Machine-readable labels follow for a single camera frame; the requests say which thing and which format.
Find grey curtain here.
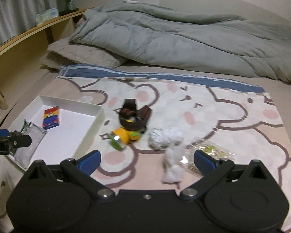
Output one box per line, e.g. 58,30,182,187
0,0,66,51

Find tissue box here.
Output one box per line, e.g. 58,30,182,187
36,8,59,26

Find wooden headboard shelf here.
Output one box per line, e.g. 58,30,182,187
0,8,87,127

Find colourful small card box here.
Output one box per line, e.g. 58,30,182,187
42,106,60,130

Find beige fluffy blanket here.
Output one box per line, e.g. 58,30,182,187
40,39,129,70

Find grey duvet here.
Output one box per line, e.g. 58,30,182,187
69,2,291,86

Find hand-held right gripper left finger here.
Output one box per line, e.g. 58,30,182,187
26,150,115,201

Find white cardboard box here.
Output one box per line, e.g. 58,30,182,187
5,95,105,171

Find cartoon printed blanket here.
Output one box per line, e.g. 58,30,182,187
0,64,291,233

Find black tray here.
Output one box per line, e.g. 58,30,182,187
59,9,79,16

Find beige bed sheet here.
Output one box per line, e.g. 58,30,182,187
0,61,291,136

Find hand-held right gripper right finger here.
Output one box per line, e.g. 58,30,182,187
179,150,270,201

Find yellow headlamp with black strap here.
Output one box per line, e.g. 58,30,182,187
107,98,153,151

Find white cotton wad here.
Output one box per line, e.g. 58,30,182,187
162,144,186,183

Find white cloth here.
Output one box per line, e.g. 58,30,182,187
148,126,183,150

